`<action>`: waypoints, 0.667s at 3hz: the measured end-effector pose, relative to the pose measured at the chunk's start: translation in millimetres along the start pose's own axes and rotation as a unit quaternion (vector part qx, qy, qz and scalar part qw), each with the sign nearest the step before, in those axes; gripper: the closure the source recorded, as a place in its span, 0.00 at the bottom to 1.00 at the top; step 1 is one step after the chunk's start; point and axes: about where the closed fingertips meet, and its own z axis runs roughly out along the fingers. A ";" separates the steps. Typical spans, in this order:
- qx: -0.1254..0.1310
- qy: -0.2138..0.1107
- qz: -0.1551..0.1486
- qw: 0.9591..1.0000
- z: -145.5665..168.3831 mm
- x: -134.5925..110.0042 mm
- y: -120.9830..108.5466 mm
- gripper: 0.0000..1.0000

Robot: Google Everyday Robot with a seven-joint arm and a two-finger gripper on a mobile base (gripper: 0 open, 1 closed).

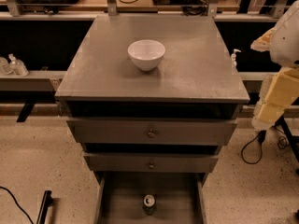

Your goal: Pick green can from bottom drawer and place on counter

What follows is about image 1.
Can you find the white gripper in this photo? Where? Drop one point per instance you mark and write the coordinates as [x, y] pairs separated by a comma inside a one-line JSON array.
[[286, 45]]

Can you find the green soda can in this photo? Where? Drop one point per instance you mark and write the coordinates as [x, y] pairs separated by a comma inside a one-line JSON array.
[[149, 204]]

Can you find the grey drawer cabinet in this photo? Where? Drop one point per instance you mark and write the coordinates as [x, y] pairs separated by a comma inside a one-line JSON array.
[[194, 80]]

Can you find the bottom grey drawer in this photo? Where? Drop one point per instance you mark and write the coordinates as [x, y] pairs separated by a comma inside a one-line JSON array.
[[178, 198]]

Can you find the grey drawer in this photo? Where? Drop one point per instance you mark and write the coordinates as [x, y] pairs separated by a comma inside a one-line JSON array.
[[214, 132], [178, 198], [133, 162]]

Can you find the top grey drawer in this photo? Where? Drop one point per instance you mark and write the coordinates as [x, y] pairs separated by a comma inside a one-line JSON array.
[[214, 132]]

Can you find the middle grey drawer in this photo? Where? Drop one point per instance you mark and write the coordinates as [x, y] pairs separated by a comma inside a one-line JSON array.
[[133, 162]]

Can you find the white pump bottle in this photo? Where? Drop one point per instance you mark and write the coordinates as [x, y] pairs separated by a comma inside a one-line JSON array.
[[234, 55]]

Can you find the black diagonal leg right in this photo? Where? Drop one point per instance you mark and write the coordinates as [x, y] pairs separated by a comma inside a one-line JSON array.
[[293, 139]]

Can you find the white ceramic bowl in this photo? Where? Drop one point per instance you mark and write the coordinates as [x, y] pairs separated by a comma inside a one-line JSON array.
[[146, 54]]

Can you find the clear spray bottle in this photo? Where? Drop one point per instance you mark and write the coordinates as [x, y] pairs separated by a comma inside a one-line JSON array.
[[18, 67]]

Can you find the black floor stand left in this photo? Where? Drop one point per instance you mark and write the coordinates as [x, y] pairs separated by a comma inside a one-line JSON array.
[[45, 204]]

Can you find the clear plastic bottle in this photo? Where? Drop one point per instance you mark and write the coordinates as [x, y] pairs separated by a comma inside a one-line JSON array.
[[5, 69]]

